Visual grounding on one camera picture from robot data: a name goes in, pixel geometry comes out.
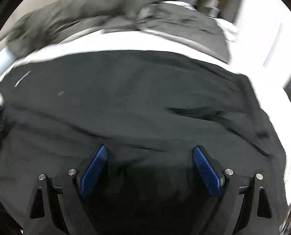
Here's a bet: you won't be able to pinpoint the black pants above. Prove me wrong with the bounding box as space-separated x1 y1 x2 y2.
0 50 286 234

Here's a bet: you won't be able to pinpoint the light blue bolster pillow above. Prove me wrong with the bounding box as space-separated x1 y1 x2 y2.
0 47 19 77

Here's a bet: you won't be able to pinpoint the beige upholstered headboard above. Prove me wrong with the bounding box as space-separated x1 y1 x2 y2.
0 0 58 41

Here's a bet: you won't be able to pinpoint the dark grey duvet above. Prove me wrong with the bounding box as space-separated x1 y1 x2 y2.
6 0 230 63

